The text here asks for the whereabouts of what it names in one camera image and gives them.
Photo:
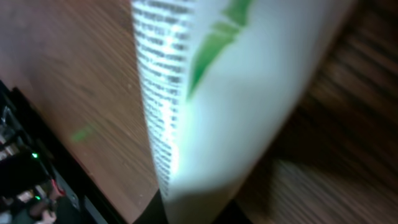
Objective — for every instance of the white bamboo print tube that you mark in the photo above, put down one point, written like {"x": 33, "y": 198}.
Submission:
{"x": 218, "y": 81}

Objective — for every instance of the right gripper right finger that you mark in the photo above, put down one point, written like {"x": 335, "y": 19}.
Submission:
{"x": 232, "y": 214}

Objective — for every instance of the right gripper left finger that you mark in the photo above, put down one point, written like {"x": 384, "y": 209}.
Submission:
{"x": 154, "y": 213}

